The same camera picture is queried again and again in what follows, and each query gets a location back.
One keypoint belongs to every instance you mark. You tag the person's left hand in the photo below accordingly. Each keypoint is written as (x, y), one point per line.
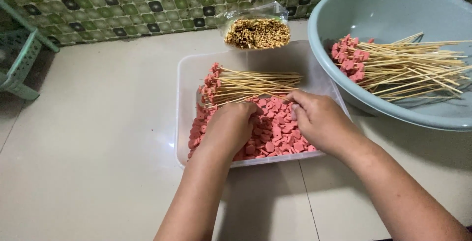
(228, 128)

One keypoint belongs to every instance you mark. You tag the person's right hand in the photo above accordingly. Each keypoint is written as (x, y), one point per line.
(324, 123)

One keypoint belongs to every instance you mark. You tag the person's left fingers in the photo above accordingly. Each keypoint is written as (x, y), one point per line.
(250, 109)

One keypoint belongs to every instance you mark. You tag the bundle of skewered sausage sticks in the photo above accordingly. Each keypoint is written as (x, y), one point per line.
(243, 84)

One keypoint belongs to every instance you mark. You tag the clear plastic rectangular container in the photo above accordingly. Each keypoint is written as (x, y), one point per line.
(258, 104)

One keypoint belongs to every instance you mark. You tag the heap of pink sausage pieces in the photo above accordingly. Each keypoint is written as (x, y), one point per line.
(274, 130)

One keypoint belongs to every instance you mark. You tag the bag of bamboo skewer sticks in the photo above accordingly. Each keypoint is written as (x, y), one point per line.
(257, 29)

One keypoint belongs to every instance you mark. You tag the pile of finished sausage skewers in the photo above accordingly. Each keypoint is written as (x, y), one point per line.
(398, 65)

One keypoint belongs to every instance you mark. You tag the grey-blue plastic basin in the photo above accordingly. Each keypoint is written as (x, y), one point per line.
(398, 49)

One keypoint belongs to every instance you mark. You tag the green plastic stool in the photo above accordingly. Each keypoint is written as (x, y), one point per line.
(22, 54)

